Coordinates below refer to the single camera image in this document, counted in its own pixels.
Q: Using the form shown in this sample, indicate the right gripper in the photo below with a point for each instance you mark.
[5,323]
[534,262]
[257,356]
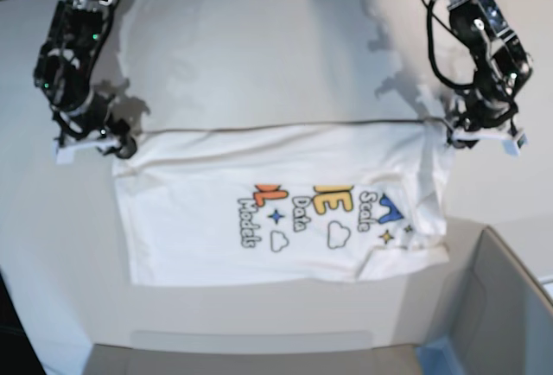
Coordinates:
[92,126]

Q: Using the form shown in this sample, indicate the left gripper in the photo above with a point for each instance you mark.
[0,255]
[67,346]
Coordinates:
[477,122]

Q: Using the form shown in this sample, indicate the white printed t-shirt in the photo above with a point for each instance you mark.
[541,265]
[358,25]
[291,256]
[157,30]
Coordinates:
[336,203]

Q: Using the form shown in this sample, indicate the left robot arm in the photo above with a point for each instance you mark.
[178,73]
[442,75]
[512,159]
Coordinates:
[502,67]

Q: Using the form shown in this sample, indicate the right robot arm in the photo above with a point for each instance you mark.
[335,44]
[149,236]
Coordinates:
[63,71]

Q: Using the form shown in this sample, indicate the grey bin right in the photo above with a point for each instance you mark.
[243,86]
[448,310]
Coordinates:
[482,312]

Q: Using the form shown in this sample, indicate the grey front tray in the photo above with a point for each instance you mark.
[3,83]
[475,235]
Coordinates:
[323,353]

